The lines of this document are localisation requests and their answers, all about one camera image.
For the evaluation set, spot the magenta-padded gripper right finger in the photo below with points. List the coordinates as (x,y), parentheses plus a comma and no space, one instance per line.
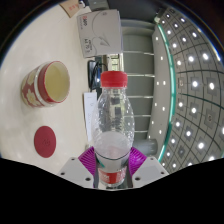
(137,160)

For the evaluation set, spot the ceiling lights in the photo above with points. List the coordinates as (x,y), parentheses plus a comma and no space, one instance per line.
(195,83)

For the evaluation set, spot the grey round column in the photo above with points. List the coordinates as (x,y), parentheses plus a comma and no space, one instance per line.
(146,146)

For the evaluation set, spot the white cardboard paper box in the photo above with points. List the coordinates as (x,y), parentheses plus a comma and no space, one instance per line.
(100,33)

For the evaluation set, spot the clear red-capped water bottle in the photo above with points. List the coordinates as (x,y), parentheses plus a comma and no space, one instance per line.
(113,113)

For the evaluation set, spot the flat round red coaster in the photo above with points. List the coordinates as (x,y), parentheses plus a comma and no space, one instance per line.
(45,141)

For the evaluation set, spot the red floral ceramic cup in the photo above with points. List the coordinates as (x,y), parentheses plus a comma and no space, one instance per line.
(33,90)

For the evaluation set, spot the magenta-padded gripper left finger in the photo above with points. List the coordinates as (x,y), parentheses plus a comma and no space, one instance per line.
(87,160)

